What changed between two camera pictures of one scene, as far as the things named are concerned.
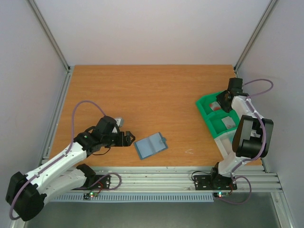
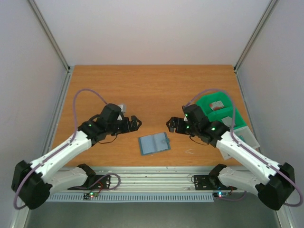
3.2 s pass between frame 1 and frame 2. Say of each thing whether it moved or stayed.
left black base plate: stayed
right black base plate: stayed
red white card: stayed
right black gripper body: moved
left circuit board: stayed
